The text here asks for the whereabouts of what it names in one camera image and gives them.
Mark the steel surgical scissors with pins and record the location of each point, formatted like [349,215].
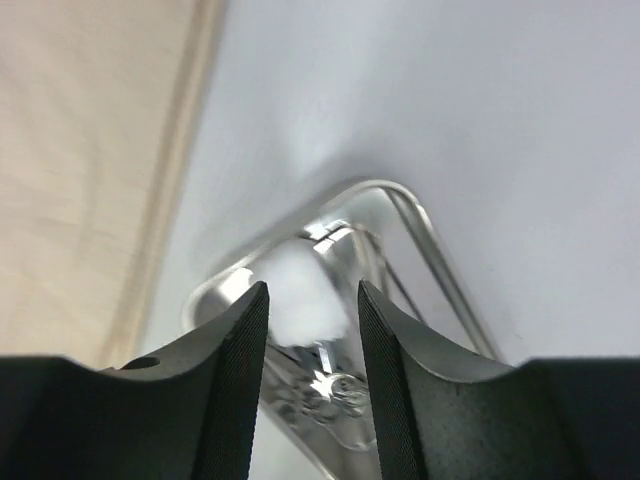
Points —
[327,382]

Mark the stainless steel tray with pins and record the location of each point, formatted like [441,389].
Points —
[373,230]

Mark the beige cloth mat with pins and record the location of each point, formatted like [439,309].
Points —
[99,105]

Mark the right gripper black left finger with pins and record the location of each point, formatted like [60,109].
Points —
[185,411]

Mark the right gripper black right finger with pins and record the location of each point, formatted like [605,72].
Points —
[442,411]

